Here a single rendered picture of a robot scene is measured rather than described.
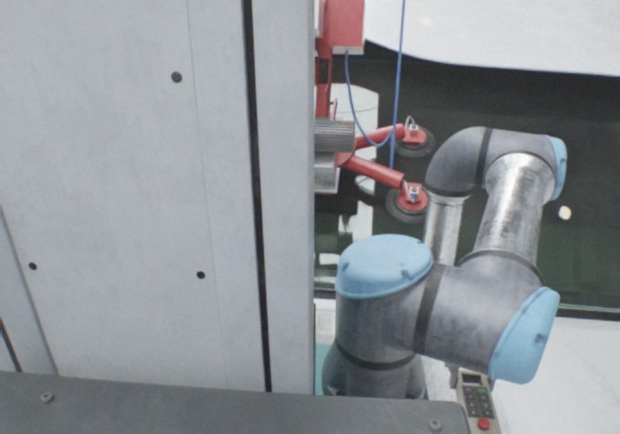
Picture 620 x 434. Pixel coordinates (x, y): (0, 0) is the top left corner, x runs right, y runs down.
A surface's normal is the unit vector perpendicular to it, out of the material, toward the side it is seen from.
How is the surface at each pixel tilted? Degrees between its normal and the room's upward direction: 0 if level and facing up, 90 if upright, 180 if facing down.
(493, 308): 33
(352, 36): 73
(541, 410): 10
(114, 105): 90
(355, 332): 90
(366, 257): 7
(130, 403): 0
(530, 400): 7
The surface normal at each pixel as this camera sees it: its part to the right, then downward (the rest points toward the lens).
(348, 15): -0.15, 0.15
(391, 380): 0.18, 0.14
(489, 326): -0.36, -0.23
